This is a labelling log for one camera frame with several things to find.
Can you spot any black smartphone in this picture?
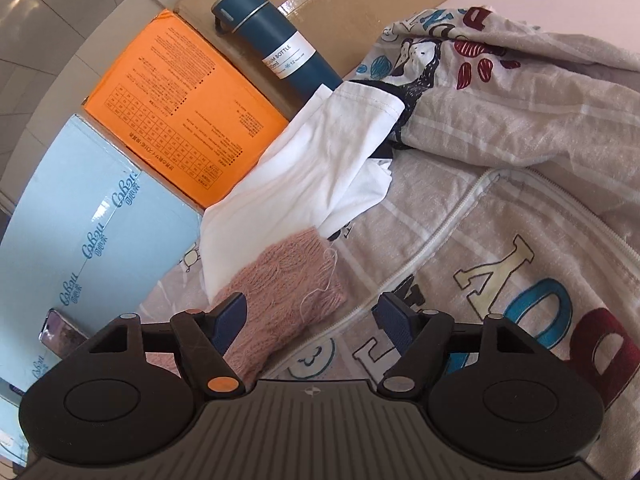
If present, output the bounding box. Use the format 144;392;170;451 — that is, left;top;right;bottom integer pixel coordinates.
39;308;89;361

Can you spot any dark blue thermos bottle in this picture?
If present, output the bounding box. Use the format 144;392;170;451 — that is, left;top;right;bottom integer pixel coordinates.
210;0;344;104

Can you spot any white garment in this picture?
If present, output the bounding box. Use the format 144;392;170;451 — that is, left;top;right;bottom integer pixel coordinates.
200;80;406;302

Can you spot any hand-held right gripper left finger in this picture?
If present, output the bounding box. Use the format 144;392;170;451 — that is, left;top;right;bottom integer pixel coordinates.
82;292;248;396

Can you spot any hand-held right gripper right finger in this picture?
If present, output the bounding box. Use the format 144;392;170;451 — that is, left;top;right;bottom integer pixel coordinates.
372;293;538;400

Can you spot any light blue printed box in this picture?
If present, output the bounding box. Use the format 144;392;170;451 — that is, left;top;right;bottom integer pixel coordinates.
0;114;203;466

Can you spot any pink knitted sweater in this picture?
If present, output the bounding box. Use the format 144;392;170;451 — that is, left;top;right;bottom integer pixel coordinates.
145;226;348;386

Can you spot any orange printed box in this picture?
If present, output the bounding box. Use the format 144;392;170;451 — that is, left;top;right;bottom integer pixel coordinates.
82;9;291;209

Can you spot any brown cardboard box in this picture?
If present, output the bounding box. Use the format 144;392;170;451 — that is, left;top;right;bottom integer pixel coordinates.
174;0;451;117

